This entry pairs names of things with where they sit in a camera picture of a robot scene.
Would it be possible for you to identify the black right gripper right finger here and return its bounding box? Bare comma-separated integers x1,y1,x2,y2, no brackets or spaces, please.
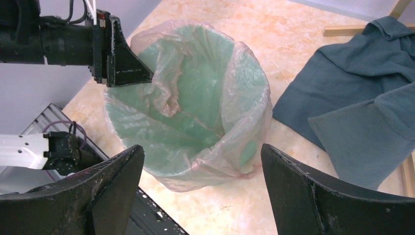
261,143,415,235

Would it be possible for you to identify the dark blue-grey cloth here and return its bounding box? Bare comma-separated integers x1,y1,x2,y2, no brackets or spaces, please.
273,17,415,190

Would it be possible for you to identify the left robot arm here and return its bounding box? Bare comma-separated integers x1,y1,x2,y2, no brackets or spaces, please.
0,0,154,176

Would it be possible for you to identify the pink translucent trash bag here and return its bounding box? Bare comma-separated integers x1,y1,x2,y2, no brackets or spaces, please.
103,19,274,192

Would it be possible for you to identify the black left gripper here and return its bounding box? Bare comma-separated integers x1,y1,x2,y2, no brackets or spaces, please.
86,9,154,87

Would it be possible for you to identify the green plastic trash bin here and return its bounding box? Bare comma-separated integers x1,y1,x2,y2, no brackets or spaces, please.
105,24,270,177

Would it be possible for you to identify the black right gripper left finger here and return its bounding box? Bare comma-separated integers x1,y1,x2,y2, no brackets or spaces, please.
0,145,144,235

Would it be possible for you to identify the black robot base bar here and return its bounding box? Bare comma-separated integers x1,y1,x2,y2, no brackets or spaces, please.
124,187,188,235

